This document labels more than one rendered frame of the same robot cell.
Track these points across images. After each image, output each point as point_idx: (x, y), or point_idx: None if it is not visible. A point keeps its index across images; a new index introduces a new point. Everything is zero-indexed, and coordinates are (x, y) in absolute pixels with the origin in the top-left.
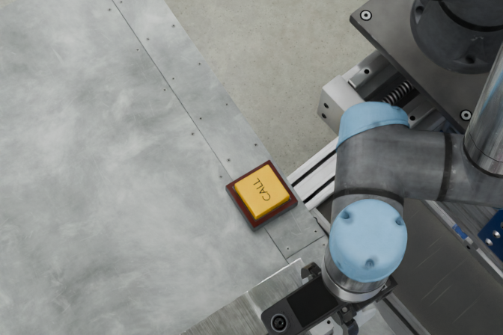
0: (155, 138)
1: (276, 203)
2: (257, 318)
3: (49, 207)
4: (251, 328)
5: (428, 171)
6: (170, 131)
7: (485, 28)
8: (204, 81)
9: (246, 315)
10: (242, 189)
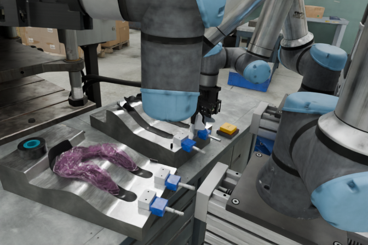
0: (228, 115)
1: (226, 129)
2: (189, 121)
3: None
4: (185, 121)
5: (239, 53)
6: (231, 116)
7: (305, 86)
8: (251, 119)
9: (188, 120)
10: (225, 123)
